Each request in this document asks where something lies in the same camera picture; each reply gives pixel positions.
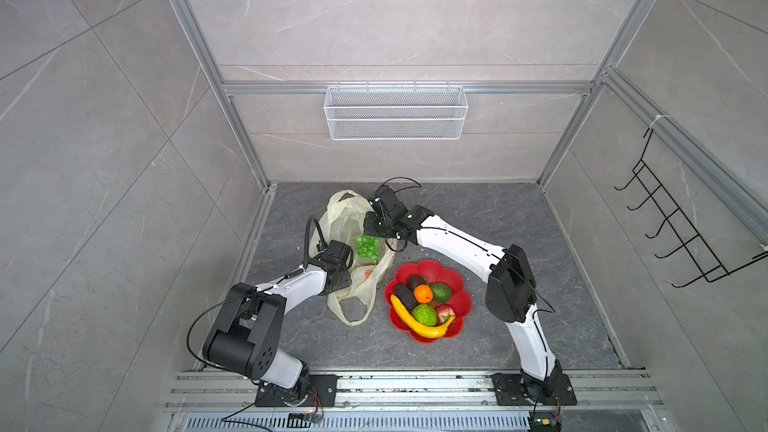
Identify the green fake grapes bunch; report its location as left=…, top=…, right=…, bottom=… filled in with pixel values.
left=355, top=234, right=383, bottom=263

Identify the cream plastic bag fruit print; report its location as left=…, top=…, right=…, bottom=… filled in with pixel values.
left=309, top=190, right=395, bottom=327

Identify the dark brown fake fruit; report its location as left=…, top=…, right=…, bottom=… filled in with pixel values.
left=405, top=274, right=429, bottom=291

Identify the orange fake fruit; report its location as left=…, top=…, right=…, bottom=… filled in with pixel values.
left=413, top=285, right=434, bottom=304

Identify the dark green fake avocado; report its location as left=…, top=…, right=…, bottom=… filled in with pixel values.
left=429, top=282, right=453, bottom=304

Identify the light green fake fruit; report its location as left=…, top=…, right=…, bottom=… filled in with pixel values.
left=411, top=304, right=438, bottom=327

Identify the red flower-shaped plastic plate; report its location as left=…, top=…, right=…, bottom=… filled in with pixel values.
left=385, top=260, right=472, bottom=344

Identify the red fake strawberry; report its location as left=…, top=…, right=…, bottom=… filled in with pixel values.
left=436, top=304, right=456, bottom=325

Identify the yellow fake banana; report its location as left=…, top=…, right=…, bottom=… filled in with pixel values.
left=390, top=295, right=455, bottom=339

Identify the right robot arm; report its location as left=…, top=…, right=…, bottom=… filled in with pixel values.
left=363, top=185, right=564, bottom=404

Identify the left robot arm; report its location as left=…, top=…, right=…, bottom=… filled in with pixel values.
left=202, top=241, right=353, bottom=405

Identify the dark fake avocado long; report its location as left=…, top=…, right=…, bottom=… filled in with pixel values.
left=393, top=283, right=419, bottom=313

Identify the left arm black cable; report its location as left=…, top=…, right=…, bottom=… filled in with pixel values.
left=301, top=215, right=328, bottom=271

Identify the white wire mesh basket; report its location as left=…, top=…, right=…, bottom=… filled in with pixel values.
left=323, top=85, right=469, bottom=141

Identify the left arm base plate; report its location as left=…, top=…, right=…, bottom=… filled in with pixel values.
left=255, top=374, right=339, bottom=408

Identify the aluminium rail frame front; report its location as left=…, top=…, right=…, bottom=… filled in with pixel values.
left=160, top=369, right=675, bottom=431

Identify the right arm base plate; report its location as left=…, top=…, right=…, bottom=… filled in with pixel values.
left=490, top=369, right=578, bottom=406

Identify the black wire hook rack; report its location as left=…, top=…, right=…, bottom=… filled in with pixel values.
left=613, top=127, right=767, bottom=289

